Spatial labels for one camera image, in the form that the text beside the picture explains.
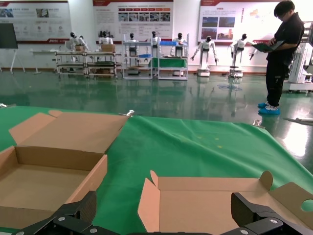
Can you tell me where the white shelf rack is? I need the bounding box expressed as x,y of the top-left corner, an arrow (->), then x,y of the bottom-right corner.
122,40 -> 154,80

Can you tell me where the white rack with green cloth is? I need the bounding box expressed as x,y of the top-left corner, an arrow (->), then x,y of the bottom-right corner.
151,33 -> 190,81

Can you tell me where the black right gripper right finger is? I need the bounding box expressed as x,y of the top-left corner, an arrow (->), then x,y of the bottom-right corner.
220,192 -> 313,235

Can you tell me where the white red wall poster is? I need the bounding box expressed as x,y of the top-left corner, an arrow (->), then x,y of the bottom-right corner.
198,0 -> 289,46
92,0 -> 174,45
0,0 -> 72,45

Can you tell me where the brown cardboard mailer box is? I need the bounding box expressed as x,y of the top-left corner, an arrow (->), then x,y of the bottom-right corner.
0,110 -> 130,230
137,170 -> 313,233

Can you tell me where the black board on stand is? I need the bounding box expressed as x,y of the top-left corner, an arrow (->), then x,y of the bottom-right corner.
0,23 -> 26,73

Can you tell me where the white black humanoid robot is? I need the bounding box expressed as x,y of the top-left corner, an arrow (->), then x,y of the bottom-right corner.
228,33 -> 260,79
125,33 -> 140,68
97,30 -> 115,52
170,32 -> 188,57
190,35 -> 219,78
65,31 -> 89,63
148,31 -> 162,63

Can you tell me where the metal bar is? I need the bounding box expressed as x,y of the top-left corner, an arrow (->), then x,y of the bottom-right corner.
283,117 -> 313,125

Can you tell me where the green table cloth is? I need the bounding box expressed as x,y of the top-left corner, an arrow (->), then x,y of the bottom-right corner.
0,105 -> 313,235

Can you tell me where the white machine stand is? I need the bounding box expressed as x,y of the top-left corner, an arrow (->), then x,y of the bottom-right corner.
283,21 -> 313,94

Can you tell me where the metal tube rack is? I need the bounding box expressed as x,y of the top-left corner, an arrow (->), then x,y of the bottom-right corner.
84,50 -> 123,79
55,50 -> 88,76

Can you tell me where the white table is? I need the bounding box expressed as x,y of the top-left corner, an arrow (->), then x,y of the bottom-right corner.
29,49 -> 58,75

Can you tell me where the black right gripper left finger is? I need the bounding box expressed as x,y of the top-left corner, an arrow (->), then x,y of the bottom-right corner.
14,190 -> 108,235

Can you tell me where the green folder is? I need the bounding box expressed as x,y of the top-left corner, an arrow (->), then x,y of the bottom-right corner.
251,40 -> 286,52

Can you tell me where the person in black clothes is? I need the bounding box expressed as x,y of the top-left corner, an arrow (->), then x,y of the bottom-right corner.
258,0 -> 305,115

